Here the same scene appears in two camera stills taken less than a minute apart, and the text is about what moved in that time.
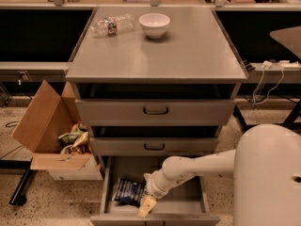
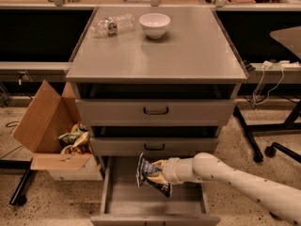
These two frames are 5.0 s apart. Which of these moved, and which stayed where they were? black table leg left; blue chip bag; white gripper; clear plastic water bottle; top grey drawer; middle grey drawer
Moved: white gripper; blue chip bag
Stayed: top grey drawer; black table leg left; middle grey drawer; clear plastic water bottle
